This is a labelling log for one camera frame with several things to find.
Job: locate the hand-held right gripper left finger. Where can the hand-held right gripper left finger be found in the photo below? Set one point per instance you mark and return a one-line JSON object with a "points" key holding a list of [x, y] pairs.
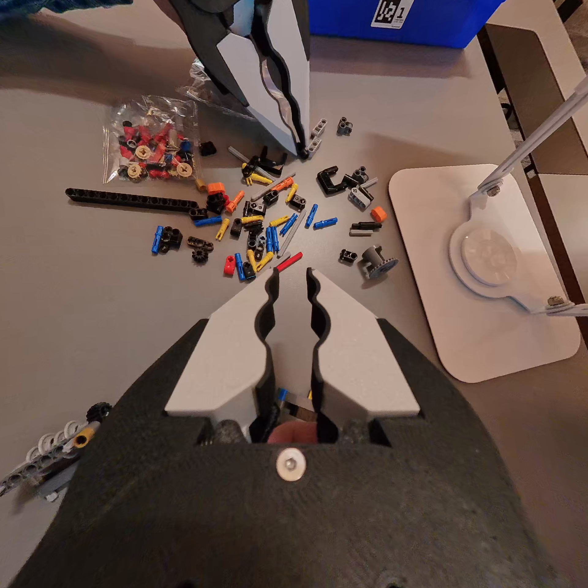
{"points": [[220, 367]]}

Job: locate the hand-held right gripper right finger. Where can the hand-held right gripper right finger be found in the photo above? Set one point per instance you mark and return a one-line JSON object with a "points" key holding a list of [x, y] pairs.
{"points": [[363, 367]]}

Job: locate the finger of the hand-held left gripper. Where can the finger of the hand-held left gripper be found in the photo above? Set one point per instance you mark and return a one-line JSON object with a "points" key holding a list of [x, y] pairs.
{"points": [[294, 55], [248, 78]]}

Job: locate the black lego connector piece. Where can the black lego connector piece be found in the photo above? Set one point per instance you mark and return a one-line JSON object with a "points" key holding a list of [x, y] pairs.
{"points": [[304, 151]]}

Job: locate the pile of lego pieces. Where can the pile of lego pieces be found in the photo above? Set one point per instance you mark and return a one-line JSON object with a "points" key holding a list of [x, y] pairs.
{"points": [[327, 183]]}

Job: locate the small bag of lego pieces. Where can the small bag of lego pieces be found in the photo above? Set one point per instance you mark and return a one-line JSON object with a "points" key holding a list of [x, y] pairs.
{"points": [[151, 147]]}

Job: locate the black lego gear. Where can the black lego gear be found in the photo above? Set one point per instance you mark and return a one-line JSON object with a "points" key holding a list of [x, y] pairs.
{"points": [[99, 412]]}

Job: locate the long black lego beam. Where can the long black lego beam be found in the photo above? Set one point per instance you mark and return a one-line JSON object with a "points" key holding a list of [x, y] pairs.
{"points": [[128, 200]]}

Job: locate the partly built lego model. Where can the partly built lego model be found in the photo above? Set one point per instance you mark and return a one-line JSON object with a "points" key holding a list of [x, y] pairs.
{"points": [[41, 452]]}

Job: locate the empty clear plastic bag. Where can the empty clear plastic bag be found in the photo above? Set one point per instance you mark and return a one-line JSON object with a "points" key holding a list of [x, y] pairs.
{"points": [[197, 92]]}

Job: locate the blue plastic bin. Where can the blue plastic bin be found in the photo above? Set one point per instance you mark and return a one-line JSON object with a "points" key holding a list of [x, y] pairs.
{"points": [[436, 23]]}

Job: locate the person's blue denim clothing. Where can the person's blue denim clothing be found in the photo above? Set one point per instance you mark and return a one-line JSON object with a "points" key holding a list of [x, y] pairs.
{"points": [[55, 5]]}

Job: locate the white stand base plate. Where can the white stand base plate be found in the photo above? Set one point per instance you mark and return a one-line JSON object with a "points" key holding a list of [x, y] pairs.
{"points": [[432, 275]]}

